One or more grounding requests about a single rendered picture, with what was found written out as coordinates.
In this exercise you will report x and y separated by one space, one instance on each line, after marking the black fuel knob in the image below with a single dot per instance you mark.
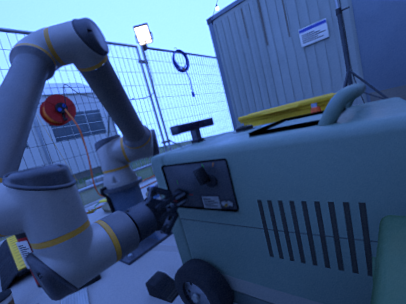
204 176

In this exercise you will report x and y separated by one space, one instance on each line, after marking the grey site container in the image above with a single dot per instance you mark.
273 66

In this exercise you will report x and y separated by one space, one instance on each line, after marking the light green generator body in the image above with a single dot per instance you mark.
293 186

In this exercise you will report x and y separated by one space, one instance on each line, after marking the grey tripod stand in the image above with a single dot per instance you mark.
346 60

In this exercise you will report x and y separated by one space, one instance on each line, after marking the floodlight on pole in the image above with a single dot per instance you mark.
143 34

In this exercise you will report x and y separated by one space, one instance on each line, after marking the black box with yellow label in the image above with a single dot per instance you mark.
13 256

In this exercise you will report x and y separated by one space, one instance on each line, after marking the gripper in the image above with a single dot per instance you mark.
144 219

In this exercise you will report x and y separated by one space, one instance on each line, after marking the yellow flat crate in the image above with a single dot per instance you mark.
283 111

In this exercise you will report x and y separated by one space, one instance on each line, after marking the white blue sign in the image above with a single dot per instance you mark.
313 32

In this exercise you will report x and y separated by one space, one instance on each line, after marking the black wheel chock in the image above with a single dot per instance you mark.
161 286

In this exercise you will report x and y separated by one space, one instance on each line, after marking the black generator wheel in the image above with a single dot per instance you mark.
200 283

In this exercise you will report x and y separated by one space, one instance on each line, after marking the grey building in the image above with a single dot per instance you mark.
80 126

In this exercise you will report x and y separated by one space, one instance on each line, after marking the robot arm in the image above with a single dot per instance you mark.
50 213

